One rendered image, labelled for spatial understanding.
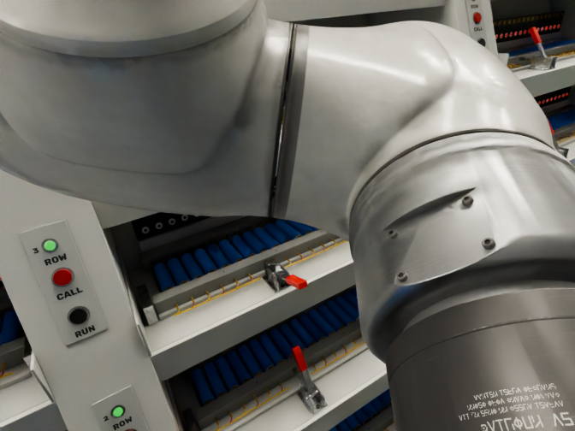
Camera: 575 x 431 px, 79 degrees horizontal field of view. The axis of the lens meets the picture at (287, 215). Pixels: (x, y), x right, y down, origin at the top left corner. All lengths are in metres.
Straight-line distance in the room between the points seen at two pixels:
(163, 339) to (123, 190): 0.31
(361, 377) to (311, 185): 0.48
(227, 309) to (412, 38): 0.38
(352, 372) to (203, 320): 0.27
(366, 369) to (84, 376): 0.40
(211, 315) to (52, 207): 0.21
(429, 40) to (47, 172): 0.18
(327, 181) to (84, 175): 0.11
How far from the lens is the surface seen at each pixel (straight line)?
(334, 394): 0.59
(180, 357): 0.46
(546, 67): 0.95
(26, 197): 0.42
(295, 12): 0.54
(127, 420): 0.48
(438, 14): 0.75
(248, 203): 0.17
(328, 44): 0.17
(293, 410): 0.58
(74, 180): 0.18
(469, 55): 0.19
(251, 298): 0.48
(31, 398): 0.48
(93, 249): 0.42
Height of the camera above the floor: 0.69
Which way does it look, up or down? 10 degrees down
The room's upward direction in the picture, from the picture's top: 16 degrees counter-clockwise
